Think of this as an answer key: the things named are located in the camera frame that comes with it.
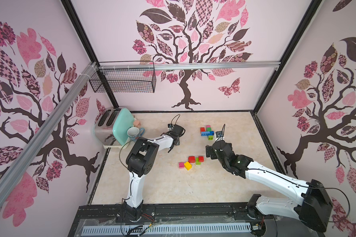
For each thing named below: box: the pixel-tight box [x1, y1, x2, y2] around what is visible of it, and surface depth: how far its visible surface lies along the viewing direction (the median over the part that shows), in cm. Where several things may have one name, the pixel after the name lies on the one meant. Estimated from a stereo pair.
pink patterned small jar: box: [133, 119, 142, 128], surface depth 102 cm
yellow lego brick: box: [183, 161, 193, 171], surface depth 91 cm
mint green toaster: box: [92, 107, 135, 149], surface depth 94 cm
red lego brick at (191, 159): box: [187, 156, 196, 163], surface depth 94 cm
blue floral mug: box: [127, 126, 146, 141], surface depth 99 cm
